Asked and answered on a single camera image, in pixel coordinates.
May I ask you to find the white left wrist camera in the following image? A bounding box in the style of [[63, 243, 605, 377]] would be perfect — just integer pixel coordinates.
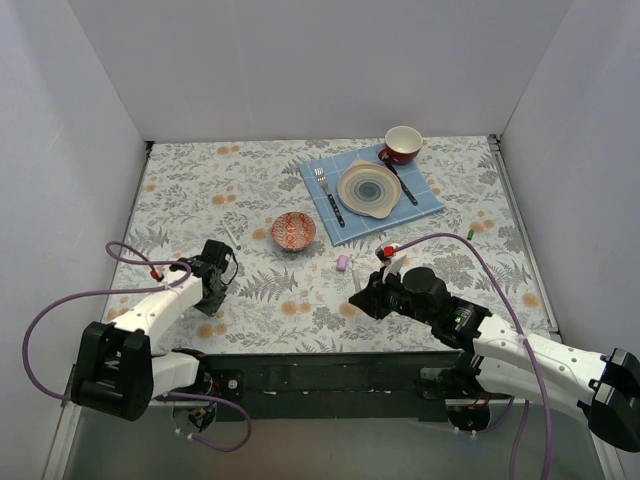
[[150, 261, 192, 286]]

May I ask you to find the knife with dark handle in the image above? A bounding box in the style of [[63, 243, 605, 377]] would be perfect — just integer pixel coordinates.
[[385, 162, 418, 206]]

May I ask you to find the floral tablecloth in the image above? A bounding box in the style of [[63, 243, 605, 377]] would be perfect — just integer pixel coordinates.
[[126, 136, 554, 354]]

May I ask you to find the beige plate with blue rings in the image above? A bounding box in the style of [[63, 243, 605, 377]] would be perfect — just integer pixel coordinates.
[[337, 160, 402, 219]]

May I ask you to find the white marker pen green tip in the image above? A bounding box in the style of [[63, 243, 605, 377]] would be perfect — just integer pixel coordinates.
[[224, 226, 242, 250]]

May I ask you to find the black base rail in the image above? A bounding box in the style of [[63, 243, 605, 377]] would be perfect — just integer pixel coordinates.
[[154, 352, 501, 424]]

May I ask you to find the purple pen cap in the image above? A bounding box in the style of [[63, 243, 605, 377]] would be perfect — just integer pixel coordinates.
[[336, 255, 349, 272]]

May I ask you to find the red patterned small bowl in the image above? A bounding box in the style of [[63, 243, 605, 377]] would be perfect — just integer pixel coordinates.
[[271, 212, 316, 252]]

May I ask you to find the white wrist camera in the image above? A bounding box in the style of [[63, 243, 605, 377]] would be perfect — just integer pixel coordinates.
[[150, 261, 192, 286], [375, 243, 406, 275]]

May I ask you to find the fork with dark handle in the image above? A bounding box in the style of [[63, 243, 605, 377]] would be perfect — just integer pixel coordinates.
[[315, 168, 345, 228]]

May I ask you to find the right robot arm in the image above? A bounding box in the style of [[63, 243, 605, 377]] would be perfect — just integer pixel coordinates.
[[349, 267, 639, 453]]

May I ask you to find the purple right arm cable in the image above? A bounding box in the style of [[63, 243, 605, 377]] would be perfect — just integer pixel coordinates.
[[394, 232, 554, 480]]

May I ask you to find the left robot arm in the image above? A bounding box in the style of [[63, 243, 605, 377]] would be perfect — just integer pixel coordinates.
[[71, 240, 237, 421]]

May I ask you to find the red cup white inside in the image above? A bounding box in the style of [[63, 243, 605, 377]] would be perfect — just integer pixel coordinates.
[[378, 126, 423, 166]]

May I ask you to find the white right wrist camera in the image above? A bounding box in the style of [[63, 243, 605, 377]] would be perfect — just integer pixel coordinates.
[[375, 243, 406, 275]]

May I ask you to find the white marker pen blue tip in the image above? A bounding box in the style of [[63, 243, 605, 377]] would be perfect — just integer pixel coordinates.
[[350, 267, 362, 292]]

